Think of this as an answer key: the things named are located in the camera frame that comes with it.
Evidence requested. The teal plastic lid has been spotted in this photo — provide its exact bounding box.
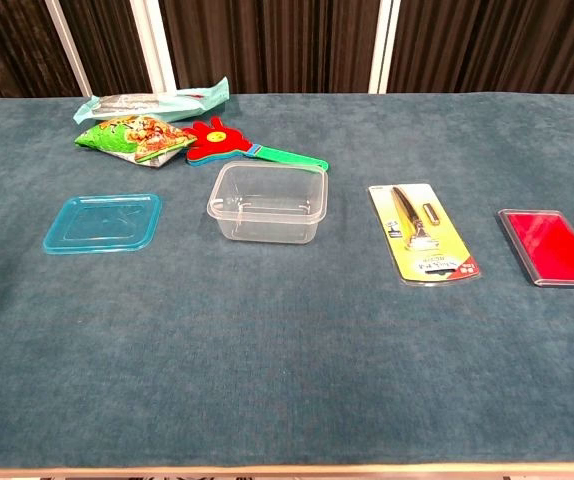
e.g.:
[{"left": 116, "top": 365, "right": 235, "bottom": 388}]
[{"left": 42, "top": 193, "right": 163, "bottom": 256}]

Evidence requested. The clear plastic container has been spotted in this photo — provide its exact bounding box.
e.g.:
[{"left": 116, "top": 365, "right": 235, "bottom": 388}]
[{"left": 206, "top": 160, "right": 329, "bottom": 245}]

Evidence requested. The red hand clapper toy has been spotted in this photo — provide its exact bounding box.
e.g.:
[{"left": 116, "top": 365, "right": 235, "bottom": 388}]
[{"left": 182, "top": 116, "right": 330, "bottom": 172}]

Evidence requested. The teal tablecloth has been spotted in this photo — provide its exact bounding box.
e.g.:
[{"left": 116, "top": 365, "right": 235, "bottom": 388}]
[{"left": 0, "top": 92, "right": 574, "bottom": 471}]

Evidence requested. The yellow razor blister pack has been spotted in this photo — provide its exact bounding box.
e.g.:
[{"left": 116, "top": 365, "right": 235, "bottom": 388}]
[{"left": 368, "top": 183, "right": 482, "bottom": 288}]

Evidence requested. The green snack bag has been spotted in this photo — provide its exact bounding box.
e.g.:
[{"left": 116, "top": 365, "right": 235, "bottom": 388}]
[{"left": 74, "top": 114, "right": 198, "bottom": 170}]

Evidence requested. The dark pleated curtain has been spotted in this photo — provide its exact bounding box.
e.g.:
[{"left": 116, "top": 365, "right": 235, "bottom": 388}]
[{"left": 0, "top": 0, "right": 574, "bottom": 99}]

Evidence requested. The light blue cutlery package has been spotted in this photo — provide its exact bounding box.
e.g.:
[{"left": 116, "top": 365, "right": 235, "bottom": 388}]
[{"left": 73, "top": 76, "right": 230, "bottom": 124}]

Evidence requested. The red card in clear case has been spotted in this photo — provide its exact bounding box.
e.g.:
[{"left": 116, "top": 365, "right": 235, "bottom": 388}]
[{"left": 497, "top": 209, "right": 574, "bottom": 288}]

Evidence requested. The white frame post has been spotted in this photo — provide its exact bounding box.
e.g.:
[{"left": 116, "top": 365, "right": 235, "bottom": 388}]
[
  {"left": 130, "top": 0, "right": 176, "bottom": 96},
  {"left": 368, "top": 0, "right": 401, "bottom": 95}
]

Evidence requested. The thin grey frame post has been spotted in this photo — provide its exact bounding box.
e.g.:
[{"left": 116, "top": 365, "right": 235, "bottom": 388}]
[{"left": 44, "top": 0, "right": 93, "bottom": 97}]

